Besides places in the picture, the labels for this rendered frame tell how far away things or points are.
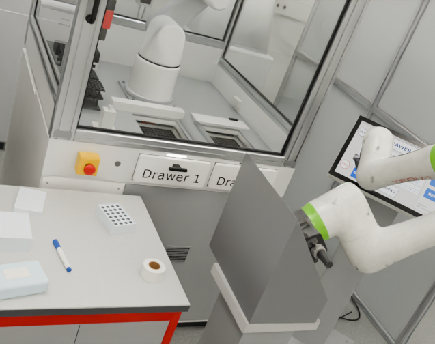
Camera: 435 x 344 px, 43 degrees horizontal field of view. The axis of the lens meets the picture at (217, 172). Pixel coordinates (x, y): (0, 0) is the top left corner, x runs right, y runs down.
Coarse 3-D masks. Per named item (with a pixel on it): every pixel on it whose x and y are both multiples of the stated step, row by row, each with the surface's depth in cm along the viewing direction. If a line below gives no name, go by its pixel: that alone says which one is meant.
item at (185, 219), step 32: (32, 160) 207; (128, 192) 206; (160, 192) 211; (192, 192) 217; (224, 192) 223; (160, 224) 220; (192, 224) 226; (192, 256) 236; (192, 288) 246; (192, 320) 259
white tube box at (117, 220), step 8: (96, 208) 185; (104, 208) 184; (112, 208) 186; (120, 208) 188; (104, 216) 181; (112, 216) 181; (120, 216) 184; (128, 216) 185; (104, 224) 181; (112, 224) 177; (120, 224) 181; (128, 224) 180; (112, 232) 178; (120, 232) 180; (128, 232) 182
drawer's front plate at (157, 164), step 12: (144, 156) 198; (156, 156) 201; (144, 168) 200; (156, 168) 202; (168, 168) 204; (192, 168) 208; (204, 168) 211; (144, 180) 203; (156, 180) 205; (168, 180) 207; (192, 180) 212; (204, 180) 214
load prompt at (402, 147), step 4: (396, 140) 236; (396, 144) 235; (400, 144) 235; (404, 144) 235; (396, 148) 234; (400, 148) 234; (404, 148) 234; (408, 148) 234; (412, 148) 234; (416, 148) 234; (400, 152) 234; (404, 152) 233
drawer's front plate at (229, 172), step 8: (216, 168) 213; (224, 168) 214; (232, 168) 216; (216, 176) 215; (224, 176) 216; (232, 176) 218; (272, 176) 226; (208, 184) 217; (224, 184) 219; (232, 184) 220; (272, 184) 228
